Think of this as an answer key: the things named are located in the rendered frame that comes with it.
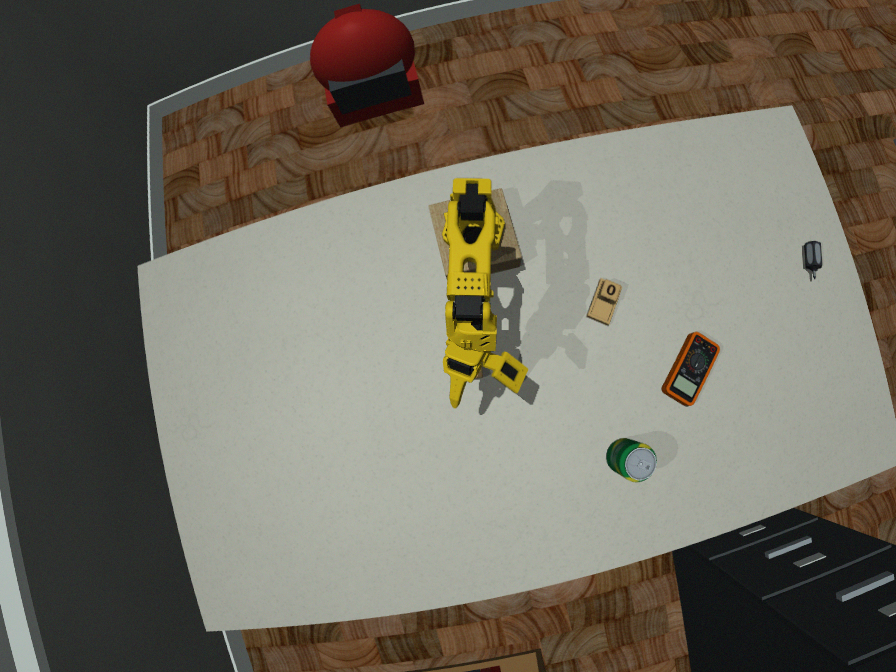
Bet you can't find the green drink can with yellow stripe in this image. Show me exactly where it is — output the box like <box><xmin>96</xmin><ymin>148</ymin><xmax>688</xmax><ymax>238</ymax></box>
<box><xmin>606</xmin><ymin>438</ymin><xmax>657</xmax><ymax>482</ymax></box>

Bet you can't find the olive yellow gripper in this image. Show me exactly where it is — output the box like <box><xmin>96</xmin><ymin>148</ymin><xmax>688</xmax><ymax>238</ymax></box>
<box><xmin>443</xmin><ymin>338</ymin><xmax>528</xmax><ymax>408</ymax></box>

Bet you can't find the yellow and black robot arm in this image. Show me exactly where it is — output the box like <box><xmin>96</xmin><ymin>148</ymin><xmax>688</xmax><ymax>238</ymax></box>
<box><xmin>442</xmin><ymin>178</ymin><xmax>505</xmax><ymax>352</ymax></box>

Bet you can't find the orange digital multimeter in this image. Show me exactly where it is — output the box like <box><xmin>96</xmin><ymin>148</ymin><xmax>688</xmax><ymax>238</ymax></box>
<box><xmin>662</xmin><ymin>332</ymin><xmax>720</xmax><ymax>406</ymax></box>

